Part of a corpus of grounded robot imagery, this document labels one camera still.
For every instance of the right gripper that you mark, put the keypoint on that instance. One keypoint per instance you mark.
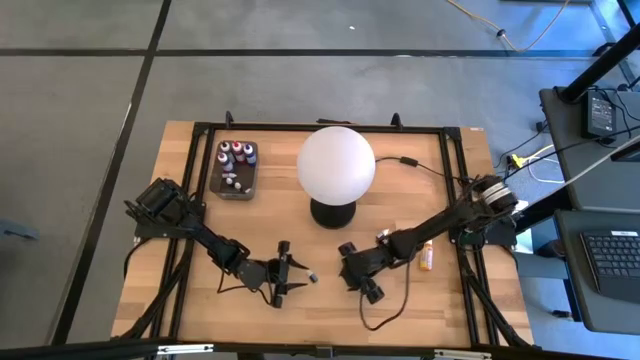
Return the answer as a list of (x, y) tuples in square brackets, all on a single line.
[(367, 262)]

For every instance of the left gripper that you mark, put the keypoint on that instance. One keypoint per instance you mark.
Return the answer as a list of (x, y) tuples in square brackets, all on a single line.
[(255, 275)]

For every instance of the small blue dropper bottle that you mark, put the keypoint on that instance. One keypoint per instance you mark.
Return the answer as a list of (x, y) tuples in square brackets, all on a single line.
[(312, 277)]

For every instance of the yellow food coloring bottle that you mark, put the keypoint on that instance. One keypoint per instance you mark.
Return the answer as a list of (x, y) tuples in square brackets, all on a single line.
[(426, 257)]

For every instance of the large blue food coloring bottle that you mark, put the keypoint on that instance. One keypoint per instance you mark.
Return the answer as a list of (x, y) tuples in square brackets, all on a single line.
[(250, 155)]

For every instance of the large violet food coloring bottle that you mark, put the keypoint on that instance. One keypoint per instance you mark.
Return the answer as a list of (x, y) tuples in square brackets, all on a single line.
[(225, 161)]

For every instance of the large red food coloring bottle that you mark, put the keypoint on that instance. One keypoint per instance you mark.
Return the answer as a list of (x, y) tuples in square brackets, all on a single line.
[(238, 151)]

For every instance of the large navy food coloring bottle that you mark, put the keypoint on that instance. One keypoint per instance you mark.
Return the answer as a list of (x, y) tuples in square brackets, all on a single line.
[(226, 147)]

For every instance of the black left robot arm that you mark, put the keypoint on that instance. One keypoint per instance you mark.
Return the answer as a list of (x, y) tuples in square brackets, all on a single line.
[(210, 240)]

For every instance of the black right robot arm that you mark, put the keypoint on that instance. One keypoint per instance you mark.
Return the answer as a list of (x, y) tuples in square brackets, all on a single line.
[(435, 227)]

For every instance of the small dark dropper bottle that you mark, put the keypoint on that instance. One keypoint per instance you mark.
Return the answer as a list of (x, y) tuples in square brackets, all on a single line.
[(383, 233)]

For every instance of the white globe table lamp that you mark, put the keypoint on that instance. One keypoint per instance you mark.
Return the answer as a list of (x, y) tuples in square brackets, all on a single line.
[(336, 165)]

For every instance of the grey plastic bin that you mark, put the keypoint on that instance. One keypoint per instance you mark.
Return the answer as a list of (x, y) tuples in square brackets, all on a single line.
[(246, 174)]

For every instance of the silver aluminium bar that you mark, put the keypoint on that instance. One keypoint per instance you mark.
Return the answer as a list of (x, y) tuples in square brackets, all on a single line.
[(185, 349), (462, 354)]

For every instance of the yellow extension plug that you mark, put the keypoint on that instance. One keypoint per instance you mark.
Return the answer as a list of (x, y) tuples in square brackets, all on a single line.
[(517, 161)]

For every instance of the black laptop keyboard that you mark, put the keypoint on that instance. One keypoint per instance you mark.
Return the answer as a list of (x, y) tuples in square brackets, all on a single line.
[(570, 300)]

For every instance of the grey side table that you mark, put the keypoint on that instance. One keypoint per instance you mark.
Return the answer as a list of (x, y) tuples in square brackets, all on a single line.
[(565, 150)]

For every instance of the black power adapter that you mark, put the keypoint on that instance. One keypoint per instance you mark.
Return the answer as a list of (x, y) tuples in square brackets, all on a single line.
[(599, 115)]

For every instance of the grey floor object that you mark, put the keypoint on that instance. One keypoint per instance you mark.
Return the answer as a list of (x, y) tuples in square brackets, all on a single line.
[(17, 231)]

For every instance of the black stand pole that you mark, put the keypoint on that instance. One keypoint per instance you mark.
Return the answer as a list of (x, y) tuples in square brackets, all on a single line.
[(600, 62)]

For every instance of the grey camera box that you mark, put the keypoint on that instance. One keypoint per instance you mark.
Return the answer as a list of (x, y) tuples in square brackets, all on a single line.
[(324, 351)]

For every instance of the black aluminium table frame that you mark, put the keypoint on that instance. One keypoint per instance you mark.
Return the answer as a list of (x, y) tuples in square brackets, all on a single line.
[(280, 126)]

